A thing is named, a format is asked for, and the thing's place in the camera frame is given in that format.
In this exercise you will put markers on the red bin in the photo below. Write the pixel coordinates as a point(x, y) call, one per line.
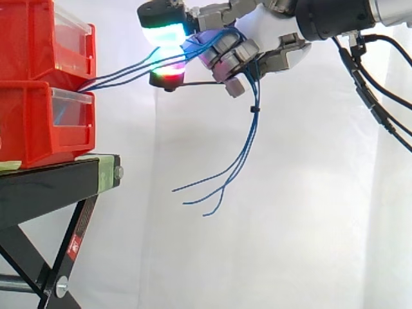
point(29, 42)
point(32, 128)

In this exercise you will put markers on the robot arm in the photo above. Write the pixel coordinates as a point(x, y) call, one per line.
point(334, 17)

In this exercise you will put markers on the black stand with green tape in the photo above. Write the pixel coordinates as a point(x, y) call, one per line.
point(48, 183)

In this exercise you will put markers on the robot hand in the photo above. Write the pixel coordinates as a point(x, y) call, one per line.
point(257, 25)

